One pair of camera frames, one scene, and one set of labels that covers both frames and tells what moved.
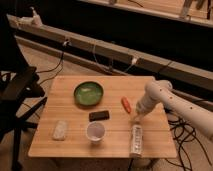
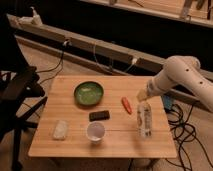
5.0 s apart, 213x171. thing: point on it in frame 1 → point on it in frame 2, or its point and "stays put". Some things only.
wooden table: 91,117 stays put
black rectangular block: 99,115 stays put
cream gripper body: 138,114 → 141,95
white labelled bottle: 137,140 → 144,119
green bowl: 88,93 stays put
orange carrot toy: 126,104 stays put
